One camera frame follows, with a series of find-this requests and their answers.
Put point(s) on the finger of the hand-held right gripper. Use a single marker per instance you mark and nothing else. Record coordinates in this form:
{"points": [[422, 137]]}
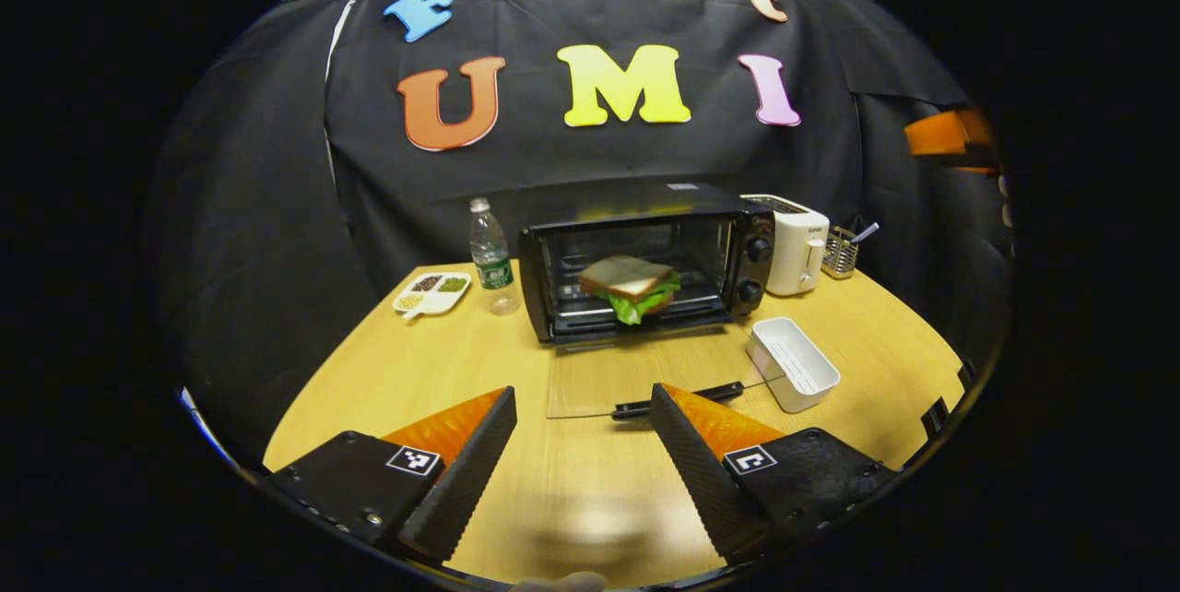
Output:
{"points": [[936, 136]]}

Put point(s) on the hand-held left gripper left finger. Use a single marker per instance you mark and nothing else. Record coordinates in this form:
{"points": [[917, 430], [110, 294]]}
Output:
{"points": [[461, 481]]}

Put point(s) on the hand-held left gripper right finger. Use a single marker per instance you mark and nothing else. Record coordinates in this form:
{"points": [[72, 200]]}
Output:
{"points": [[701, 472]]}

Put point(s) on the toast lettuce sandwich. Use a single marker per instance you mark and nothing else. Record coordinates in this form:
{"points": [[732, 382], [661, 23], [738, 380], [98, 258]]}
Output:
{"points": [[627, 283]]}

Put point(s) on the black electric oven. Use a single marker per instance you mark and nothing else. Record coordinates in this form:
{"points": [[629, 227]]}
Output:
{"points": [[747, 219]]}

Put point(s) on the white rectangular plastic container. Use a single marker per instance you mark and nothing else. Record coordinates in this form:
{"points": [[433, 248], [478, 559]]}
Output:
{"points": [[793, 361]]}

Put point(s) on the metal mesh utensil holder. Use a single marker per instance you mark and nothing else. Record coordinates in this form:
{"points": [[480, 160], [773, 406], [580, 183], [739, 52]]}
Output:
{"points": [[837, 255]]}

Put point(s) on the white toaster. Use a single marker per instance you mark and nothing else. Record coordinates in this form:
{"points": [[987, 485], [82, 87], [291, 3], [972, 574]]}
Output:
{"points": [[788, 242]]}

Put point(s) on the white divided snack plate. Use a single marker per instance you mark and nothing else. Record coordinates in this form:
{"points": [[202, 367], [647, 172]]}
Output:
{"points": [[433, 290]]}

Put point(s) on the clear plastic water bottle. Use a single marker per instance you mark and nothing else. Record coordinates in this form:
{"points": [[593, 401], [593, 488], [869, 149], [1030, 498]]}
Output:
{"points": [[491, 260]]}

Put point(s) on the black table edge clamp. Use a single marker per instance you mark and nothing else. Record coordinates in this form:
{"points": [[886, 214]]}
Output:
{"points": [[936, 417], [966, 374]]}

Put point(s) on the black backdrop cloth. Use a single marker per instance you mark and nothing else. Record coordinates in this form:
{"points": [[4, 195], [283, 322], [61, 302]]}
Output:
{"points": [[258, 205]]}

